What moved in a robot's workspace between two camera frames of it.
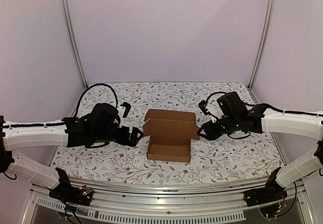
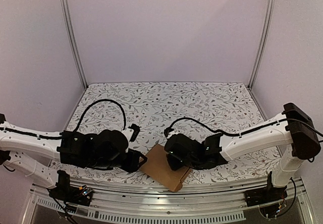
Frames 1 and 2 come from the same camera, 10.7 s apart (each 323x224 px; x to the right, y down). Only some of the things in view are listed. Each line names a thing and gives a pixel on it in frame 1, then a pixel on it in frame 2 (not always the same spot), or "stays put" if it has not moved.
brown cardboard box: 170,133 → 158,166
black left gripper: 124,141 → 131,165
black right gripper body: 212,129 → 175,159
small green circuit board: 86,189 stays put
